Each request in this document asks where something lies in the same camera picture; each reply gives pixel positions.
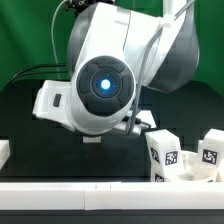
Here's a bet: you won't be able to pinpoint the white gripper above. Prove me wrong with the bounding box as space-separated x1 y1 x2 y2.
31 79 151 139

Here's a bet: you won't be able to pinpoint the black cables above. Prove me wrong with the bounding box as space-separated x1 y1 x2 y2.
6 60 73 88

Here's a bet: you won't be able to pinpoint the white round stool seat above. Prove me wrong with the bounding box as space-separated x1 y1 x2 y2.
151 150 224 183

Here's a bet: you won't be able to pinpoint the white left fence bar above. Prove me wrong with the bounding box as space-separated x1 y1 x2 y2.
0 140 10 170

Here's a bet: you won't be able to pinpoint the grey thin cable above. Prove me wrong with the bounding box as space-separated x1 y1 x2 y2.
50 0 70 80

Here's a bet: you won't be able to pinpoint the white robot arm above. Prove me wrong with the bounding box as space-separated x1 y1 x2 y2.
33 0 199 136

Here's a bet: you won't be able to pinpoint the white front fence bar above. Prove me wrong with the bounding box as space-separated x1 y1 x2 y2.
0 182 224 210

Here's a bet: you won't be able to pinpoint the white fence bar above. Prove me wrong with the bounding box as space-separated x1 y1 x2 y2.
0 140 10 170
0 182 224 210

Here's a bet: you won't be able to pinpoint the white marker sheet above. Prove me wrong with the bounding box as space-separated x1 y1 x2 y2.
137 110 156 128

